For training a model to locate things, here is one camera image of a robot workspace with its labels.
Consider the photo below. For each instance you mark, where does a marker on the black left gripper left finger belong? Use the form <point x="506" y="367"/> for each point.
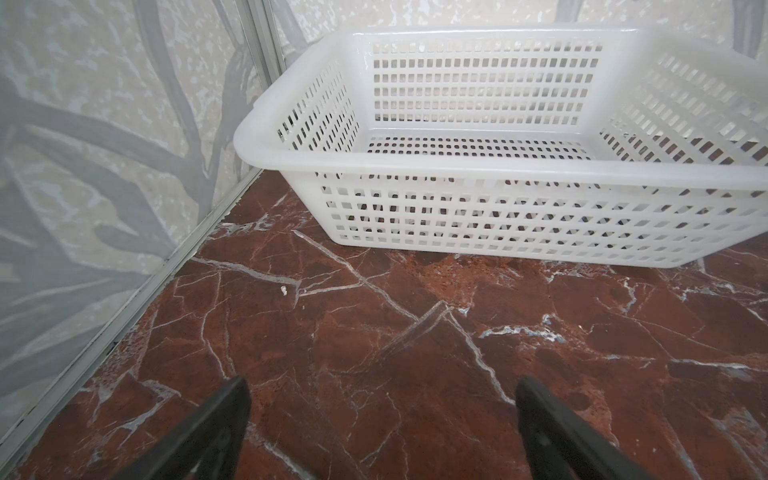
<point x="207" y="443"/>

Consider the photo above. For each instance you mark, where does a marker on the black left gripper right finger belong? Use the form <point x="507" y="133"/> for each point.
<point x="559" y="444"/>

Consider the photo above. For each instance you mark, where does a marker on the white plastic perforated basket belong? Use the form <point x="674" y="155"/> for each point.
<point x="566" y="142"/>

